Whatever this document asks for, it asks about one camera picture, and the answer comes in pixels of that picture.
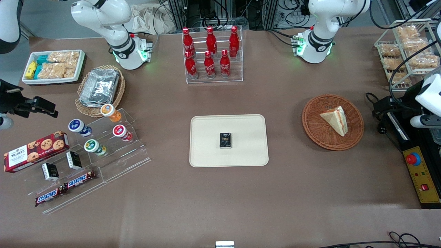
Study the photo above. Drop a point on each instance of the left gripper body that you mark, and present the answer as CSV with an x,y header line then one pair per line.
x,y
407,102

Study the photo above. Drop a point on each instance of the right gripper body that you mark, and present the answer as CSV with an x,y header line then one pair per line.
x,y
7,100

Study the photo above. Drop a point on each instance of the triangular white bread sandwich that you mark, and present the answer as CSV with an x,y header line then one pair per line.
x,y
336,119

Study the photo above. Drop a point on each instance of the grey arm base connector block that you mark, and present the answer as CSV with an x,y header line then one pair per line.
x,y
146,48
298,43

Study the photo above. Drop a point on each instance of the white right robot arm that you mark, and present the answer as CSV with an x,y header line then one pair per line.
x,y
106,20

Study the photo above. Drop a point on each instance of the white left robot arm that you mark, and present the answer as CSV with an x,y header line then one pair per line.
x,y
322,20

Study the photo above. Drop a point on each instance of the clear glass tray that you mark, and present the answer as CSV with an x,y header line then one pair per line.
x,y
436,136

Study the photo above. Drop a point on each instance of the brown round wicker basket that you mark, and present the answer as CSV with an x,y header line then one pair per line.
x,y
318,131

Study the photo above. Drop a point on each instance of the light oval wicker basket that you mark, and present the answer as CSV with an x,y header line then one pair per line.
x,y
119,93

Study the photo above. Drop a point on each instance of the beige rectangular tray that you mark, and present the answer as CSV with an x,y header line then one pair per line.
x,y
210,151

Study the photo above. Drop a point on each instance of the black countertop appliance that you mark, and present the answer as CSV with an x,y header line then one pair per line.
x,y
401,132

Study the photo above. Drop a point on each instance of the bagged fried snack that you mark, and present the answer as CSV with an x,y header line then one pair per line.
x,y
424,61
394,63
390,50
415,44
399,77
407,32

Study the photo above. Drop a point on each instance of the teal snack packet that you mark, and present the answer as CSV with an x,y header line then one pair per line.
x,y
38,71
42,59

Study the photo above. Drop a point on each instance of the clear rice cracker pack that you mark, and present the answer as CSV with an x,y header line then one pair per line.
x,y
63,57
57,70

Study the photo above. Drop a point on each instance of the yellow snack packet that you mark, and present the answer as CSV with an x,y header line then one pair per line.
x,y
31,70

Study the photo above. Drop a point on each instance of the blue lid cup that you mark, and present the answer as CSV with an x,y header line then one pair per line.
x,y
76,125

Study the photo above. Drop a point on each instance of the red emergency stop button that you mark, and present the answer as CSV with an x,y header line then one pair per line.
x,y
413,159

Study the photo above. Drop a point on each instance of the red Walkers cookie box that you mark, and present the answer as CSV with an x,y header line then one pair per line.
x,y
34,151

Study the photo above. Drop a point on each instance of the white rectangular snack bin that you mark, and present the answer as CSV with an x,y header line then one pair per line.
x,y
81,65

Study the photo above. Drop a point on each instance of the yellow control panel box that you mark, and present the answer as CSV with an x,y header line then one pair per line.
x,y
423,179

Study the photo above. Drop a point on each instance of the silver foil container stack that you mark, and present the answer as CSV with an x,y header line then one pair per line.
x,y
100,86

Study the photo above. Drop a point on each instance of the small black white box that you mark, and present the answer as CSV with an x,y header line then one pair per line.
x,y
50,171
74,160

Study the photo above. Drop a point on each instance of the green lid cup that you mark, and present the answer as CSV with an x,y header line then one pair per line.
x,y
92,146

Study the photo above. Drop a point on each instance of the orange lid cup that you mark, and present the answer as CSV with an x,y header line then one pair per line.
x,y
108,111

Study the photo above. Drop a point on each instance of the Snickers chocolate bar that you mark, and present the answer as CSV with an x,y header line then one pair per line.
x,y
79,179
48,196

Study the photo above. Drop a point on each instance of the red lid cup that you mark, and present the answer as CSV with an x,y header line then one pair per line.
x,y
119,131

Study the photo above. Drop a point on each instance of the clear acrylic stepped stand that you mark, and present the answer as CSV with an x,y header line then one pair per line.
x,y
120,162

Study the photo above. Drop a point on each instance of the clear acrylic bottle rack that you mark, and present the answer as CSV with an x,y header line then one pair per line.
x,y
237,70

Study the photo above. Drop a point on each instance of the red cola bottle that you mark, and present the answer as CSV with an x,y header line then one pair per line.
x,y
225,65
209,67
191,67
211,41
234,43
188,43

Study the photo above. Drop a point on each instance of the small black card box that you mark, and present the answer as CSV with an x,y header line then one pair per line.
x,y
225,140

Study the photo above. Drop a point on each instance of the small silver metal block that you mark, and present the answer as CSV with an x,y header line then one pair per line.
x,y
224,244

